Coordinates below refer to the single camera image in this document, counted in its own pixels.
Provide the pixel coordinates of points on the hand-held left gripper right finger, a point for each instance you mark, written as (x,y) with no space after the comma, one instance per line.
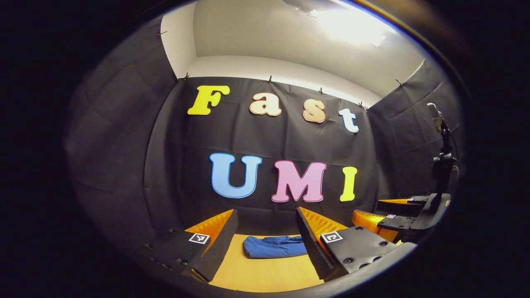
(312,248)

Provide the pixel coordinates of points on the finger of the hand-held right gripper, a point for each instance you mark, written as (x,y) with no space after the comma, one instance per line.
(397,207)
(399,222)

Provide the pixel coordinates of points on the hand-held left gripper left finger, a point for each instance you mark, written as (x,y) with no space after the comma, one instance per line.
(219,252)

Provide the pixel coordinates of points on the ceiling light panel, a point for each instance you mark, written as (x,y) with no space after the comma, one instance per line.
(356,25)

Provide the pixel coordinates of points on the row of small cloth clips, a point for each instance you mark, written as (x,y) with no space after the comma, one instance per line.
(270,79)

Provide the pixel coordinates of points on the dark ceiling fixture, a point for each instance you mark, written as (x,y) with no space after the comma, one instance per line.
(300,5)

